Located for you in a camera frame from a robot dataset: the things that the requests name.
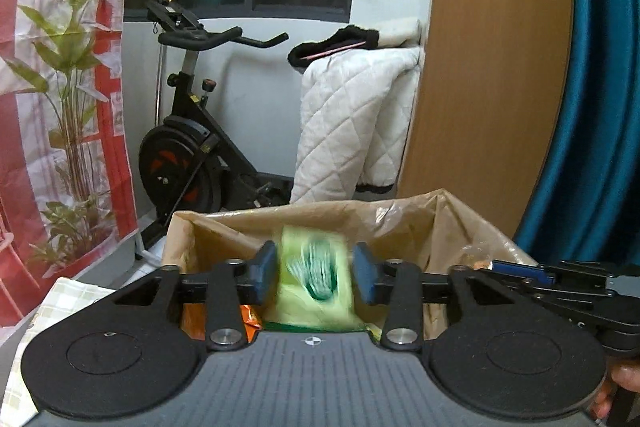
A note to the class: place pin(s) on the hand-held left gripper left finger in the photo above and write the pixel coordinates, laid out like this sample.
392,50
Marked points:
265,274

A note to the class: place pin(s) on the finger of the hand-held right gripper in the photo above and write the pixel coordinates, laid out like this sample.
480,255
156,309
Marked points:
575,307
520,271

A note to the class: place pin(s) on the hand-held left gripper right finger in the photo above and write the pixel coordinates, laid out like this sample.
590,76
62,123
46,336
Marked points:
367,278

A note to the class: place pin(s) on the green snack packet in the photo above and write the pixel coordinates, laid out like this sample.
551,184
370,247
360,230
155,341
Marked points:
310,267

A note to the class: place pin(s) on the taped cardboard box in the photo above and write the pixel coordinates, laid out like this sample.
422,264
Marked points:
400,222

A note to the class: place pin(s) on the person's right hand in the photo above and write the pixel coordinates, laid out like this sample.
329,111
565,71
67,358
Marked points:
625,377

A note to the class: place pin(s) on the orange snack packet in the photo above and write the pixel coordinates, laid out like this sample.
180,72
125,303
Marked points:
247,319

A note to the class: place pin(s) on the black exercise bike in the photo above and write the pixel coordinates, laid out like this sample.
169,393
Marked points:
175,157

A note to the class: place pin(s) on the white quilted blanket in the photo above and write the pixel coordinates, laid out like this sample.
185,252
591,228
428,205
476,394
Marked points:
345,117

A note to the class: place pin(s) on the teal curtain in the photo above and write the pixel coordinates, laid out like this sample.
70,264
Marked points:
600,107

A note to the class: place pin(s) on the checkered tablecloth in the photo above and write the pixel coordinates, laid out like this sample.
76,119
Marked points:
65,294

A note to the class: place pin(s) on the wooden board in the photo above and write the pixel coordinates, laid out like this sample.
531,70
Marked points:
490,57

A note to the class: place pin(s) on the thin metal pole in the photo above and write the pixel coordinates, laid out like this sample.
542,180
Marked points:
160,72

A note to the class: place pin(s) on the black garment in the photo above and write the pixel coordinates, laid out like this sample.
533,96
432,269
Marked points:
320,49

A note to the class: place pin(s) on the white fleece cloth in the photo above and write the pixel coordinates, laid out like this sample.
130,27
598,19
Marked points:
397,32

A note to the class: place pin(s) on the red printed backdrop cloth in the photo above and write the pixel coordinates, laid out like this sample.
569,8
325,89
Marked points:
30,132

